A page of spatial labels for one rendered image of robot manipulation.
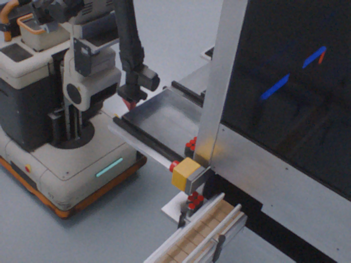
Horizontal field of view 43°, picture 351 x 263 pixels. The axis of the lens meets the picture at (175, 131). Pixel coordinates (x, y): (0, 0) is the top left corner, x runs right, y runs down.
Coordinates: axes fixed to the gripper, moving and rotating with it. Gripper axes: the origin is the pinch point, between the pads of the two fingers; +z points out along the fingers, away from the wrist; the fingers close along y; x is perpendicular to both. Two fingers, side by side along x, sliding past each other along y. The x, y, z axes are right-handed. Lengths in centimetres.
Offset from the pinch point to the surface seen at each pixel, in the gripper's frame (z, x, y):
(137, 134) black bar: 0.2, -8.1, 10.7
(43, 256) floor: 90, -33, -23
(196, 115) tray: 1.8, 18.0, 18.1
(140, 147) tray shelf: 2.1, -10.8, 15.0
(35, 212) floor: 91, -19, -47
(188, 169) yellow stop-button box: -13.2, -18.8, 41.0
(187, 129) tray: 1.8, 9.2, 20.6
